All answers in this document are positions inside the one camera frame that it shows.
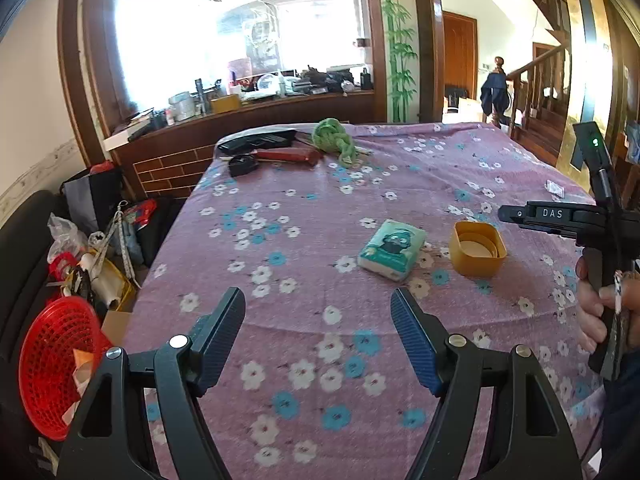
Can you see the pink floral blanket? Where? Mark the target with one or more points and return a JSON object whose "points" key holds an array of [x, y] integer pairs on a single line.
{"points": [[300, 210]]}

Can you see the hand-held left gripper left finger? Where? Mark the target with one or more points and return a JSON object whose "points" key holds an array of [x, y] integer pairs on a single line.
{"points": [[220, 345]]}

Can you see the clear plastic container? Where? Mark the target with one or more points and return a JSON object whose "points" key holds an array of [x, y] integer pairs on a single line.
{"points": [[181, 106]]}

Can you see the wooden stair railing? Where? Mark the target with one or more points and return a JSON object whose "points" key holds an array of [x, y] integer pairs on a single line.
{"points": [[535, 90]]}

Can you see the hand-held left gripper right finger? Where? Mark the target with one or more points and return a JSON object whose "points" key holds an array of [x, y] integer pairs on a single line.
{"points": [[417, 345]]}

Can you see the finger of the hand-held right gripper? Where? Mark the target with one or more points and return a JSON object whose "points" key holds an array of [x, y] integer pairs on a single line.
{"points": [[545, 215]]}

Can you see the red picture box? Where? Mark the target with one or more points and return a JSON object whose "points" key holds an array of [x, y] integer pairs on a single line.
{"points": [[239, 72]]}

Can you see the person's right hand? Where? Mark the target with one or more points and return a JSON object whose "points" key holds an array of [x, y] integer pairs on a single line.
{"points": [[590, 310]]}

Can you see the white plastic bag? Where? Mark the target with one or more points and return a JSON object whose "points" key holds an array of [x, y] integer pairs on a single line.
{"points": [[65, 237]]}

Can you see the black flat pouch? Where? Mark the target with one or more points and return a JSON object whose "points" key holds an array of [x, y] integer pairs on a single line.
{"points": [[250, 142]]}

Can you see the red long case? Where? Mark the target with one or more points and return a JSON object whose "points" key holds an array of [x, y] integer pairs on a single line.
{"points": [[285, 155]]}

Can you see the wooden counter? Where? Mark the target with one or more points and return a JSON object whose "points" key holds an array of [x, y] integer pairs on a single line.
{"points": [[170, 170]]}

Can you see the blue jacket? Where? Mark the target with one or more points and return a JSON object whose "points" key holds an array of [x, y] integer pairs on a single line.
{"points": [[495, 95]]}

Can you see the pile of black items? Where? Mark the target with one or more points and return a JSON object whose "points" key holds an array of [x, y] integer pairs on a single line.
{"points": [[325, 81]]}

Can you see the black key fob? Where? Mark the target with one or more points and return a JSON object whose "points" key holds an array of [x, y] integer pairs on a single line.
{"points": [[242, 165]]}

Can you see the yellow cap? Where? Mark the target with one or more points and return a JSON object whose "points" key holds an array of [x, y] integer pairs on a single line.
{"points": [[475, 266]]}

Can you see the person's right forearm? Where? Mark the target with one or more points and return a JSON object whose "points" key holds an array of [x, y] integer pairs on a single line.
{"points": [[622, 430]]}

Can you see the cardboard box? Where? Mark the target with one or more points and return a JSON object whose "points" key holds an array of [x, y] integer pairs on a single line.
{"points": [[116, 327]]}

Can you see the wooden door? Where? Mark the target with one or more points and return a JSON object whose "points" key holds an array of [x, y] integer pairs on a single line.
{"points": [[460, 55]]}

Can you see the bamboo wall painting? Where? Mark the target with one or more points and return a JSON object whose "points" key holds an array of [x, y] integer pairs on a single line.
{"points": [[397, 40]]}

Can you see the black bag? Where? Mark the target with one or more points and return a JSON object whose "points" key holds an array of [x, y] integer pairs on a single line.
{"points": [[92, 200]]}

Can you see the teal tissue packet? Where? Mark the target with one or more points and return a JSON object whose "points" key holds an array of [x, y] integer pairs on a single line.
{"points": [[392, 250]]}

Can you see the silver thermos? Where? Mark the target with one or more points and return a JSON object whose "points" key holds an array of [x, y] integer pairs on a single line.
{"points": [[199, 97]]}

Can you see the black bottle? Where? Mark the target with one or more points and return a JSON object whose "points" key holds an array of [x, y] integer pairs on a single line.
{"points": [[366, 80]]}

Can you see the red patterned bag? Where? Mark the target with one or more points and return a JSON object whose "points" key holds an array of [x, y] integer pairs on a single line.
{"points": [[142, 214]]}

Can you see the green knotted cloth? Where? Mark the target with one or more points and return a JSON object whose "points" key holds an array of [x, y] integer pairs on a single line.
{"points": [[330, 135]]}

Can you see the black sofa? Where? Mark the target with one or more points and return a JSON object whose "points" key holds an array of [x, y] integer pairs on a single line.
{"points": [[25, 260]]}

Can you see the slim white bottle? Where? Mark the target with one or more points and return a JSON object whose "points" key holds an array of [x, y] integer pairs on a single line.
{"points": [[281, 85]]}

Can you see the yellow box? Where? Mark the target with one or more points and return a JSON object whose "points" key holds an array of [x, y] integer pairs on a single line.
{"points": [[225, 104]]}

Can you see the red plastic basket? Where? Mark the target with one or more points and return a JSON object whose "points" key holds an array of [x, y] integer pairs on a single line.
{"points": [[50, 360]]}

